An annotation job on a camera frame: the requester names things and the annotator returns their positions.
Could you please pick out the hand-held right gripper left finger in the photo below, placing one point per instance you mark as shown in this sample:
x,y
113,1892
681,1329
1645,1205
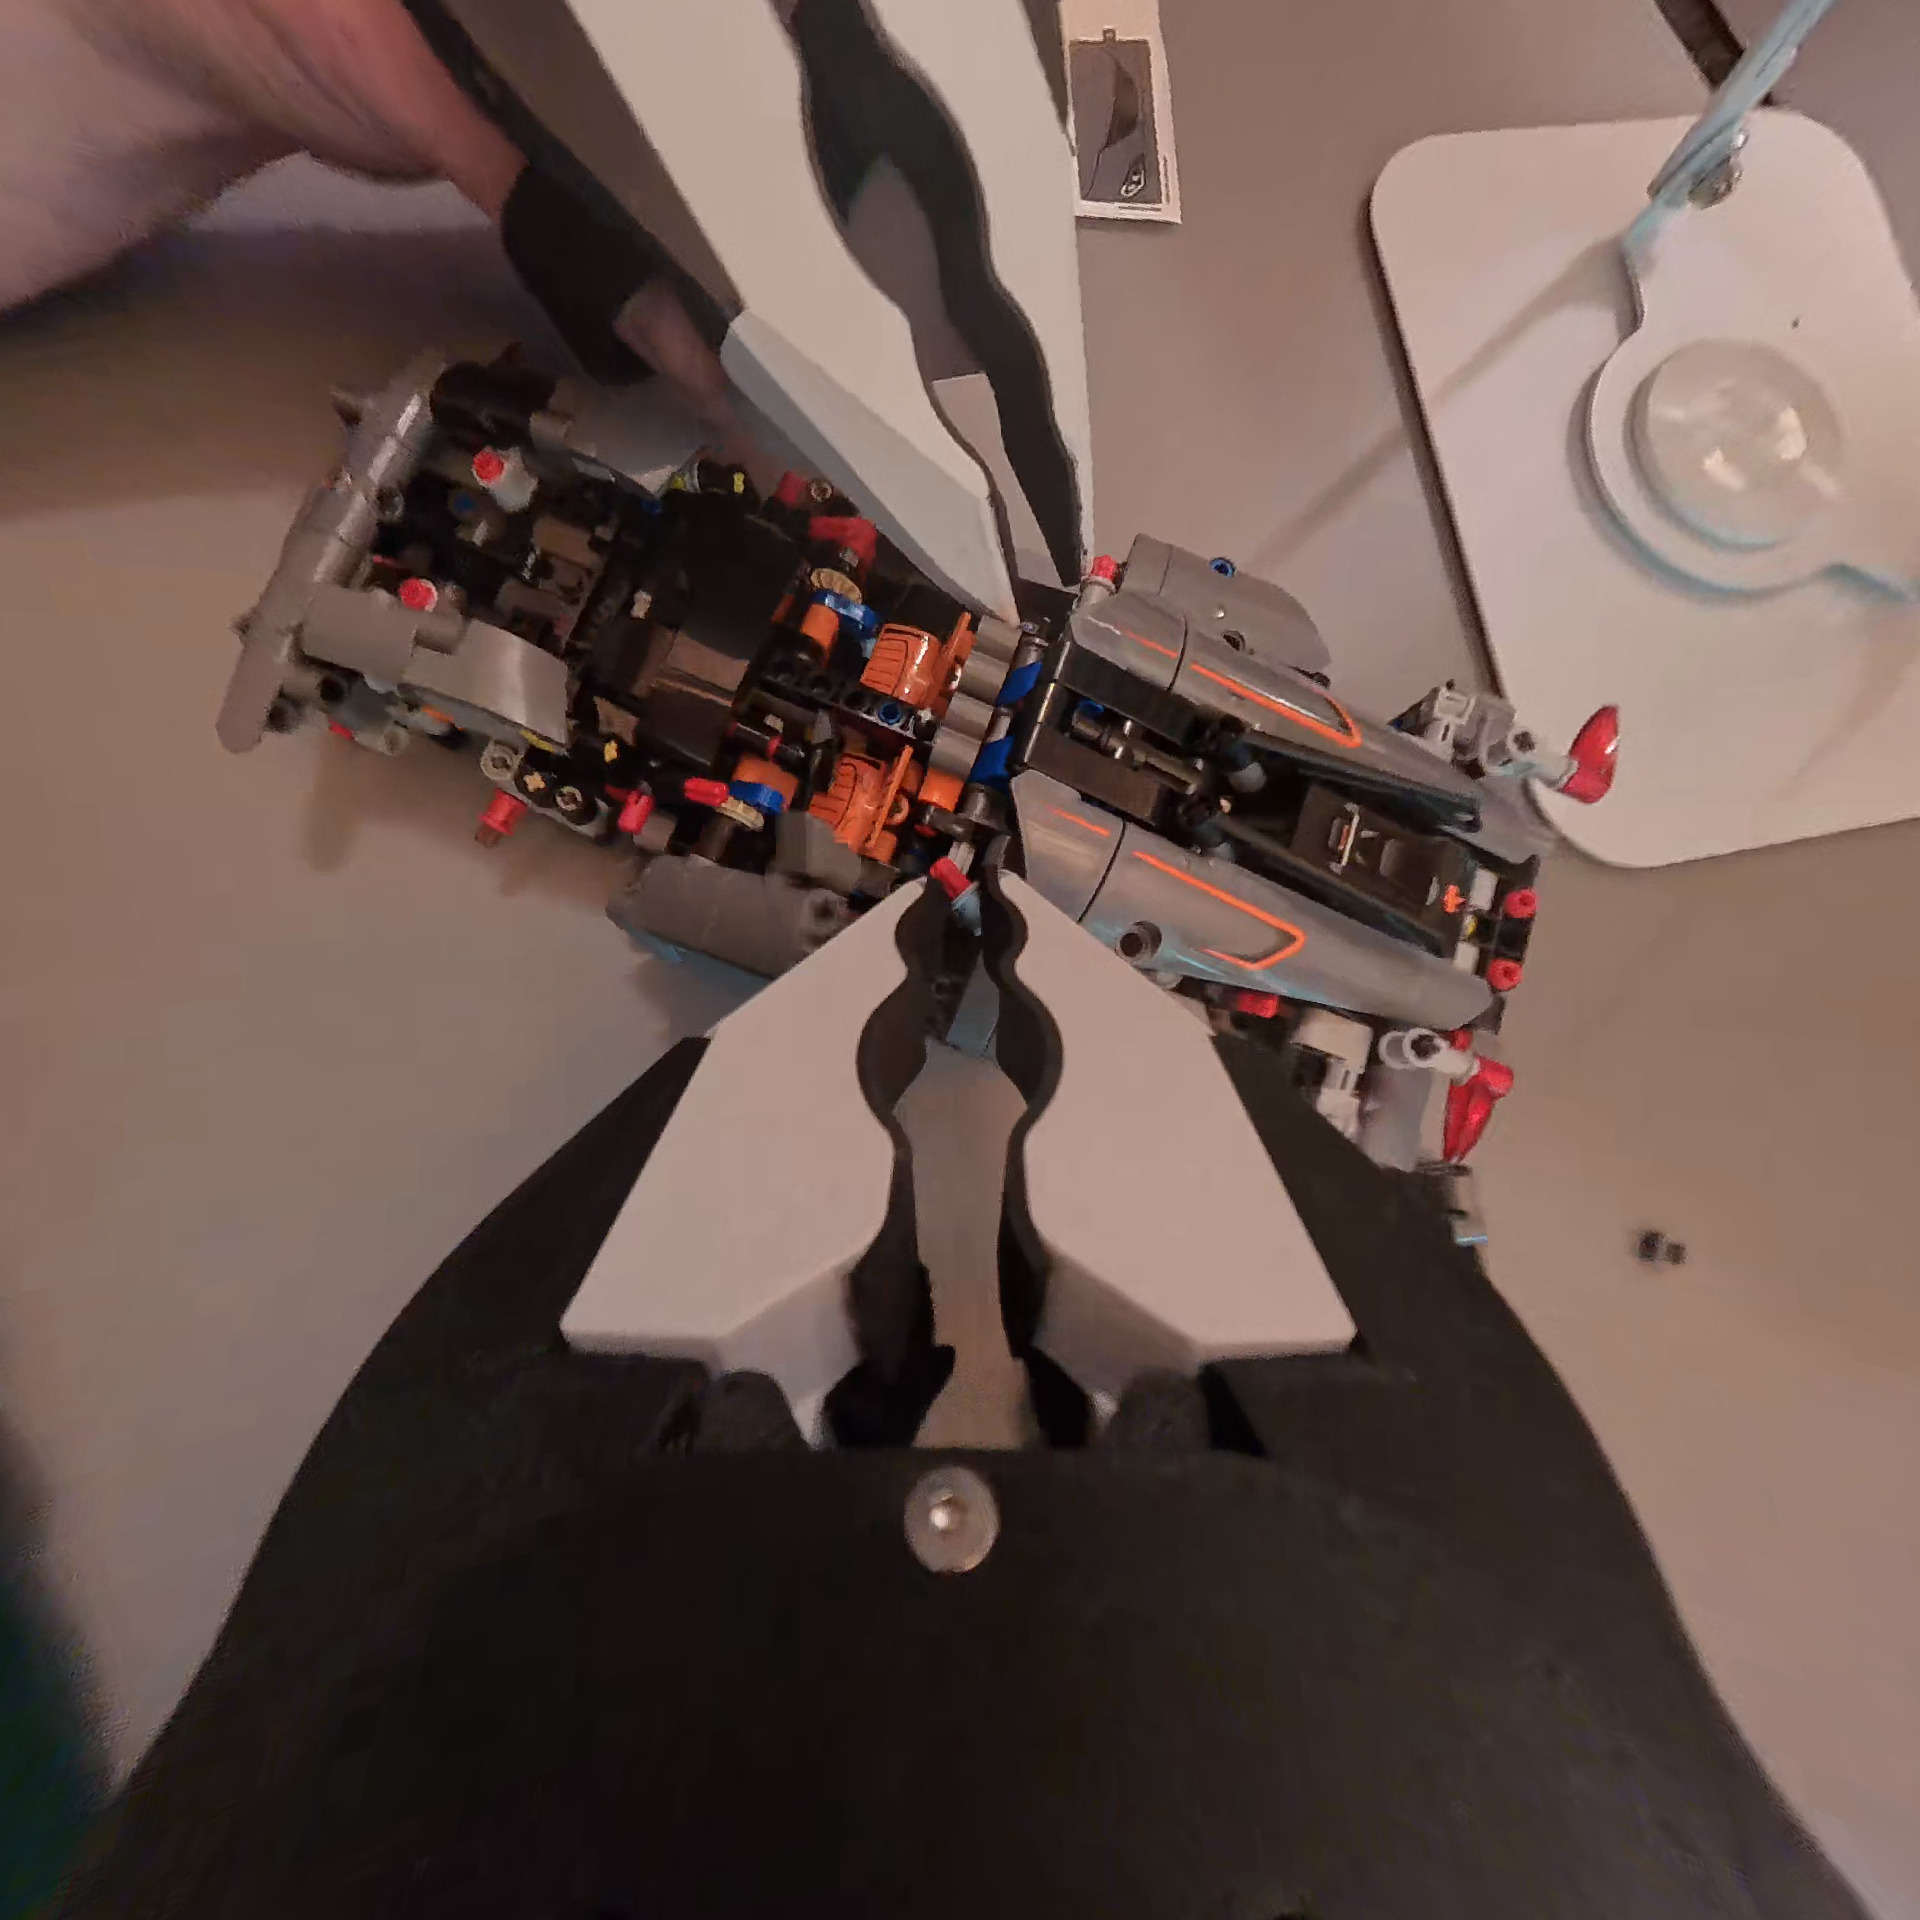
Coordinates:
x,y
734,1201

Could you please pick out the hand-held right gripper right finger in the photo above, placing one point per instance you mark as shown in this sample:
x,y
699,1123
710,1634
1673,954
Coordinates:
x,y
1186,1201

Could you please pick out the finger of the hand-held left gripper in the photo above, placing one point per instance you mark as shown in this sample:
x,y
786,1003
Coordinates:
x,y
1036,225
857,451

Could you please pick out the orange-lined grey lego section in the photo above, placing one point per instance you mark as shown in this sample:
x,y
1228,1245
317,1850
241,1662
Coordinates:
x,y
1276,901

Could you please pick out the grey black lego car chassis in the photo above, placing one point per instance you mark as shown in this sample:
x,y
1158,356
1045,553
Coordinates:
x,y
495,645

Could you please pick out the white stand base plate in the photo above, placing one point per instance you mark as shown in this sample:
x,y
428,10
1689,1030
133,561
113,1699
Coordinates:
x,y
1531,525

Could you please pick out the lego sticker sheet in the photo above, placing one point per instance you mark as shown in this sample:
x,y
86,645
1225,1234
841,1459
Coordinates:
x,y
1124,135

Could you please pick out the small dark grey lego stud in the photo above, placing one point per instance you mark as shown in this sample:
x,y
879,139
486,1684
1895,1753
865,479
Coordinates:
x,y
1660,1247

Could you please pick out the person's left hand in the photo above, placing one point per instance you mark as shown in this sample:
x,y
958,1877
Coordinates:
x,y
225,107

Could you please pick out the person's green shirt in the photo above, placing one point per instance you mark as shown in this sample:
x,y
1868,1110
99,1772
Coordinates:
x,y
44,1725

